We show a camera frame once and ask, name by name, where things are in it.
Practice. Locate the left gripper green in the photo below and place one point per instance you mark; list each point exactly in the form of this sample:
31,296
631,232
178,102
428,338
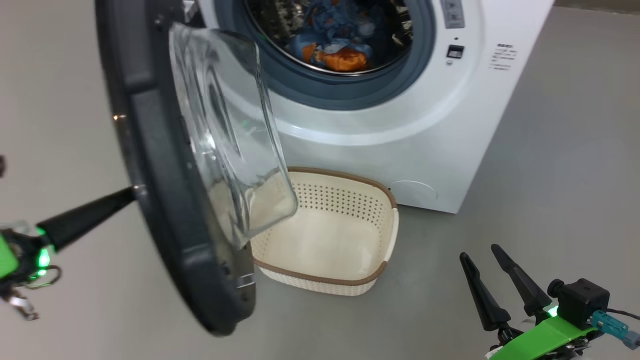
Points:
25,250

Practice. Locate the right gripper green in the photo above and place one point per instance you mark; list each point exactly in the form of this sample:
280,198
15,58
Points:
545,337

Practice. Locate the dark glass washing machine door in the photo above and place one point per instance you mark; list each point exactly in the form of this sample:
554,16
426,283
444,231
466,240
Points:
160,200

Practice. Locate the blue garment with orange patches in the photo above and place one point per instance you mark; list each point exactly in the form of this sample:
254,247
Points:
345,57

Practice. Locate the white washing machine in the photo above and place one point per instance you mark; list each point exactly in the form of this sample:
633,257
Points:
425,140

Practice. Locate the cream perforated laundry basket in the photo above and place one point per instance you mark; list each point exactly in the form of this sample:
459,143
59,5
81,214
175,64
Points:
325,240

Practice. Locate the grey rubber door seal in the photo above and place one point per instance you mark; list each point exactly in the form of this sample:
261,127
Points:
320,92

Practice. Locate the steel washing machine drum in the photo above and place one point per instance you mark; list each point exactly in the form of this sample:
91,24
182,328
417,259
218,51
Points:
280,30

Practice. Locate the printed text label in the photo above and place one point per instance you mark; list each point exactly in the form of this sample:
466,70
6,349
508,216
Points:
502,56

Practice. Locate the small black washer display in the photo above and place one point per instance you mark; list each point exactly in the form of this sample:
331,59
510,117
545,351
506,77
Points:
455,51

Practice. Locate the grey washer button panel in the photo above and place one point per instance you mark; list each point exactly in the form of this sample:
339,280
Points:
452,12

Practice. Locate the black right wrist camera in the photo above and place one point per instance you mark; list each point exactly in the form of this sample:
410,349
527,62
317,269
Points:
580,300

